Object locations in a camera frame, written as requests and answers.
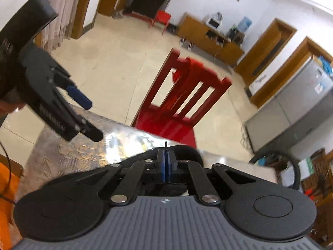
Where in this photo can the red wooden chair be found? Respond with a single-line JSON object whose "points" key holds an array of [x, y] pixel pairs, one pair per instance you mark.
{"points": [[166, 125]]}

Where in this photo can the red plastic stool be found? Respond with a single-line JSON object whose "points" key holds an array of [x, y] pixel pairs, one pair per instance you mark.
{"points": [[162, 17]]}

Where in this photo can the person's orange clothing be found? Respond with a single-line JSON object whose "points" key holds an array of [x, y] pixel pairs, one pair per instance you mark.
{"points": [[5, 226]]}

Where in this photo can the blue bag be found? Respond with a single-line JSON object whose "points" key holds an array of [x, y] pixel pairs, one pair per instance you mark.
{"points": [[327, 65]]}

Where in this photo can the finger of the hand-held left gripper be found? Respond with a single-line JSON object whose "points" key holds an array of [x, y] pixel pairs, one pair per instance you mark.
{"points": [[79, 97], [88, 130]]}

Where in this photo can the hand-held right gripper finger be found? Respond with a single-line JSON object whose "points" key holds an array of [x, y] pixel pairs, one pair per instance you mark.
{"points": [[163, 165], [169, 165]]}

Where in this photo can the wooden door with glass panel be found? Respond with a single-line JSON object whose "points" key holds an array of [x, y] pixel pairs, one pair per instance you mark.
{"points": [[265, 49]]}

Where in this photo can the low wooden cabinet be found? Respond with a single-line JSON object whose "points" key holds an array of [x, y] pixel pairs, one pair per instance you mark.
{"points": [[197, 31]]}

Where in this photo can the white monitor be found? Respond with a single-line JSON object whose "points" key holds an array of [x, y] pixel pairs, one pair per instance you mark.
{"points": [[213, 23]]}

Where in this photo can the white curtain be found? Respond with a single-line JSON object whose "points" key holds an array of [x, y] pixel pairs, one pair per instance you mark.
{"points": [[62, 10]]}

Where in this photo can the black sneaker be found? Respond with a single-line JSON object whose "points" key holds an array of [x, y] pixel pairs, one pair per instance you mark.
{"points": [[190, 153]]}

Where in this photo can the blue water bottle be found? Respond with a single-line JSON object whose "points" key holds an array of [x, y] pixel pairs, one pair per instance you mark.
{"points": [[245, 24]]}

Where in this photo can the green and white box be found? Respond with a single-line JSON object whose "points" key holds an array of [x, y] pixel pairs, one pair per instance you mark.
{"points": [[307, 166]]}

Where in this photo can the wooden doorway frame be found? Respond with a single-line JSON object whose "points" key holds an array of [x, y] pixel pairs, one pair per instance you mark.
{"points": [[286, 75]]}

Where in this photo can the white floor slippers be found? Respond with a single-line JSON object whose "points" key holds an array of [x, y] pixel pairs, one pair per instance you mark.
{"points": [[190, 46], [182, 40]]}

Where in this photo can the silver refrigerator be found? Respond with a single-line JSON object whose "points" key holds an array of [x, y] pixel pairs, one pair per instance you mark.
{"points": [[291, 114]]}

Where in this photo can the black bicycle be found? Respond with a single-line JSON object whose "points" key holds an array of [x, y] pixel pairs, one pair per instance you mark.
{"points": [[297, 173]]}

